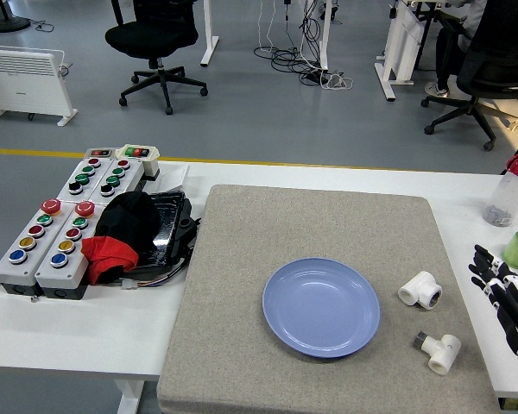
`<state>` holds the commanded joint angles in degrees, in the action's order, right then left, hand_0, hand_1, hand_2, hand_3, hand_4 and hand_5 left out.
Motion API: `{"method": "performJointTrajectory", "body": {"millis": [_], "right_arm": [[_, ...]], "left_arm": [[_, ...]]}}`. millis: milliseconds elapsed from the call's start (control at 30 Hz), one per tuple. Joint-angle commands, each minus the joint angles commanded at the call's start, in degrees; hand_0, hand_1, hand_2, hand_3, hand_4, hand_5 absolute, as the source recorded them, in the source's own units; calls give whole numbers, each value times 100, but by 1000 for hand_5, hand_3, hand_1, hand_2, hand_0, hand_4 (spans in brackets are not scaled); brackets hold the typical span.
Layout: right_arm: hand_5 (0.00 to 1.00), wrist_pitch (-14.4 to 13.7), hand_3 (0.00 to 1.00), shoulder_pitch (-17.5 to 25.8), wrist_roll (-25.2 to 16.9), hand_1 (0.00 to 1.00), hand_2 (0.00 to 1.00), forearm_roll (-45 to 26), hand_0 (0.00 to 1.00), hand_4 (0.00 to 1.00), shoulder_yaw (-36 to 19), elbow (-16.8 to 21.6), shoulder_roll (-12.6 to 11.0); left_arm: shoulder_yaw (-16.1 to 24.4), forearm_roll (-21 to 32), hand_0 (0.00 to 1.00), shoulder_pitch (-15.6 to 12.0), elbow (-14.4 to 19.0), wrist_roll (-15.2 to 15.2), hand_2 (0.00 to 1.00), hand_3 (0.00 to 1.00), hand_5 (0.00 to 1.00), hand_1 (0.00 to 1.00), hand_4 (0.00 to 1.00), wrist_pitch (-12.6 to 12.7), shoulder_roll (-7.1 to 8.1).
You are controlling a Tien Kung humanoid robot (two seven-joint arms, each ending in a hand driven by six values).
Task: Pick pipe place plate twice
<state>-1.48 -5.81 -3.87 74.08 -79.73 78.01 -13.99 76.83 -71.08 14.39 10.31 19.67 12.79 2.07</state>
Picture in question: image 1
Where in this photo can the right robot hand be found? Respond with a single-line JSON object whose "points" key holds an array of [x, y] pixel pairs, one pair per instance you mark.
{"points": [[507, 293]]}

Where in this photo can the white pipe fitting metal nut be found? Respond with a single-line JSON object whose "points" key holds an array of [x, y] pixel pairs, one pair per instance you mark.
{"points": [[444, 350]]}

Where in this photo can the white tee pipe fitting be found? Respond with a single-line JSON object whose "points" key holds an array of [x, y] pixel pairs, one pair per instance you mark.
{"points": [[416, 290]]}

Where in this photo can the blue plate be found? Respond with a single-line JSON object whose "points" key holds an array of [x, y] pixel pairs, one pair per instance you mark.
{"points": [[324, 310]]}

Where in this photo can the clear bottle red lid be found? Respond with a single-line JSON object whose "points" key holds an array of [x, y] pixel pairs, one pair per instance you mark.
{"points": [[507, 194]]}

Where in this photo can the grey-brown mat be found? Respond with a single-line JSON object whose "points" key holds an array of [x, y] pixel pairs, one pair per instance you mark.
{"points": [[311, 224]]}

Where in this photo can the black office chair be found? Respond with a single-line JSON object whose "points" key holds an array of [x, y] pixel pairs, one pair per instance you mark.
{"points": [[479, 86], [151, 39]]}

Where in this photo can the seated person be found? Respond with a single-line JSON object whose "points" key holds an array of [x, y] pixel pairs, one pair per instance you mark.
{"points": [[446, 56]]}

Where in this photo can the white desk leg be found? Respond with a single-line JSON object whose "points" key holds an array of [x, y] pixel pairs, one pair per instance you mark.
{"points": [[209, 34], [325, 39]]}

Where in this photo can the black plastic tray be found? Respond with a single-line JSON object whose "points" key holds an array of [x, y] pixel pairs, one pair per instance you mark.
{"points": [[168, 224]]}

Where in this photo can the white paper box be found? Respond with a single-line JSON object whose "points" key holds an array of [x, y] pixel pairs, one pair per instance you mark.
{"points": [[172, 177]]}

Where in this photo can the black cloth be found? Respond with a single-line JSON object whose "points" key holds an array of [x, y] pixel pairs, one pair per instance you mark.
{"points": [[127, 220]]}

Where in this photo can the white table leg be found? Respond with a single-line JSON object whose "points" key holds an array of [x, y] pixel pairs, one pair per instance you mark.
{"points": [[129, 397]]}

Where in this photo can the grey box green buttons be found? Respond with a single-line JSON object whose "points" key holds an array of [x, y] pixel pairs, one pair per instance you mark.
{"points": [[125, 181], [75, 179]]}

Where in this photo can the red cloth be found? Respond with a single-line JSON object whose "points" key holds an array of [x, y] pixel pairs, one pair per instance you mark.
{"points": [[108, 256]]}

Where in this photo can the grey box red mushroom button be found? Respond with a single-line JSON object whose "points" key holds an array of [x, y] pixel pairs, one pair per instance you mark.
{"points": [[54, 276], [8, 271]]}

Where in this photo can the white panel heater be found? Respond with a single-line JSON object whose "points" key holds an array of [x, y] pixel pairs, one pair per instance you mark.
{"points": [[21, 82]]}

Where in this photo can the black round stand base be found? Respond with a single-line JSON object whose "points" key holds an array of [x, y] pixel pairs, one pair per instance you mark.
{"points": [[8, 21]]}

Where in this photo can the white desk frame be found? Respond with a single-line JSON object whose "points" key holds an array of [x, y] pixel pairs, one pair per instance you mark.
{"points": [[399, 47]]}

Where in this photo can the cream switch box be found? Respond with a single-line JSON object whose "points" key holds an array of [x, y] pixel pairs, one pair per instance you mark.
{"points": [[149, 161]]}

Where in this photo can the small grey switch box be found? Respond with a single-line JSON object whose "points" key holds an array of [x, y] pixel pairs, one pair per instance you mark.
{"points": [[100, 152]]}

